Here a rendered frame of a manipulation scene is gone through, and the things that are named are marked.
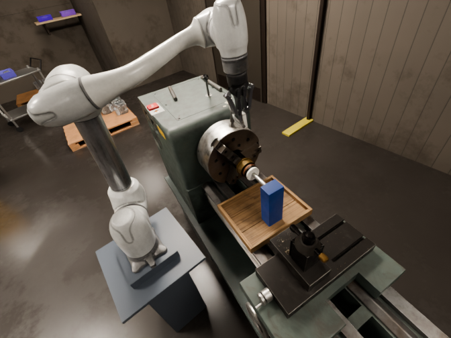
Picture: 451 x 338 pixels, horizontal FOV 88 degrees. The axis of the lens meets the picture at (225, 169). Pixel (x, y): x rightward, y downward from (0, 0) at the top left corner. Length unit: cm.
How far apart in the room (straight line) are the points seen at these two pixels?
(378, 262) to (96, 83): 113
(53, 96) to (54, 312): 192
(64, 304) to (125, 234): 142
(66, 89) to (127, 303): 92
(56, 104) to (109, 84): 15
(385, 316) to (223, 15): 110
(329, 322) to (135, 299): 81
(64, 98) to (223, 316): 162
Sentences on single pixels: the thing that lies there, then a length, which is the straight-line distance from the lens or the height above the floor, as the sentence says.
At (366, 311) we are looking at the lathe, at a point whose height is 84.
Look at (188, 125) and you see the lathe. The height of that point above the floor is 125.
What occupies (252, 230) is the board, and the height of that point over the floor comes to 88.
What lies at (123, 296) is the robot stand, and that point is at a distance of 131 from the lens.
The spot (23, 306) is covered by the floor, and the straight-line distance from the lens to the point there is 269.
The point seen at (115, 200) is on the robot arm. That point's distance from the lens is 123.
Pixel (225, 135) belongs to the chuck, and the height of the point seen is 123.
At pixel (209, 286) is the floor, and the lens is 200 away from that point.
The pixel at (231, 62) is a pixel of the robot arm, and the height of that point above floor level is 158.
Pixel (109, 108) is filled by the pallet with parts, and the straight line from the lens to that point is 453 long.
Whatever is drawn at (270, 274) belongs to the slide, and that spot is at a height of 97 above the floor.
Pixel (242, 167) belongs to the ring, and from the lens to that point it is 108.
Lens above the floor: 183
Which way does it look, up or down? 42 degrees down
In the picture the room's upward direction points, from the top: 10 degrees counter-clockwise
